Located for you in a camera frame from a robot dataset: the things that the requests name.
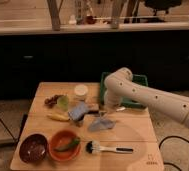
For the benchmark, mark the green pepper toy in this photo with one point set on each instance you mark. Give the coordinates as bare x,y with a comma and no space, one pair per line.
74,142

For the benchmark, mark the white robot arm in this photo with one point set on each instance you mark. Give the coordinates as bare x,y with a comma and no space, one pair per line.
119,84

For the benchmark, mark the blue grey cloth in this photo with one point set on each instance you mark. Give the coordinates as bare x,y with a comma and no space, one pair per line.
101,123

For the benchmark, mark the red grapes toy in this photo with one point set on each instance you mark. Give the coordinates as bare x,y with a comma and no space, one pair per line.
50,102

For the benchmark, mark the yellow banana toy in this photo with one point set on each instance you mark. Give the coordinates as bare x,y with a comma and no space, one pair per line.
58,117

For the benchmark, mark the wooden brush block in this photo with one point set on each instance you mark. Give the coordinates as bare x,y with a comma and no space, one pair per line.
93,108

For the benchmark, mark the silver metal fork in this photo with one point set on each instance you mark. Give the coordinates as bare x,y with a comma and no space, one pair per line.
107,110

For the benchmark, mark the dish brush with black handle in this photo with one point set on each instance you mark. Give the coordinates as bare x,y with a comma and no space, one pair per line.
94,147

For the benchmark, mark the green pear toy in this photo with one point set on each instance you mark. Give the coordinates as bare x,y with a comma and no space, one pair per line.
63,102

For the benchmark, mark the dark purple bowl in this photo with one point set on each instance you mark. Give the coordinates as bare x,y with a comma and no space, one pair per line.
33,149

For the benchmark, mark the orange bowl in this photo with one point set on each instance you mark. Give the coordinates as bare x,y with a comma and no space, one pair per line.
59,139

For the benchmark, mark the blue sponge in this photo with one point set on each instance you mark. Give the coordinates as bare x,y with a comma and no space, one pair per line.
78,111

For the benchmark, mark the green plastic tray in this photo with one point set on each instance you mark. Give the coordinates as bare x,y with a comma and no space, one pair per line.
140,82

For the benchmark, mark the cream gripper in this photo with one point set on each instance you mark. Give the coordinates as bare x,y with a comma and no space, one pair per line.
104,115

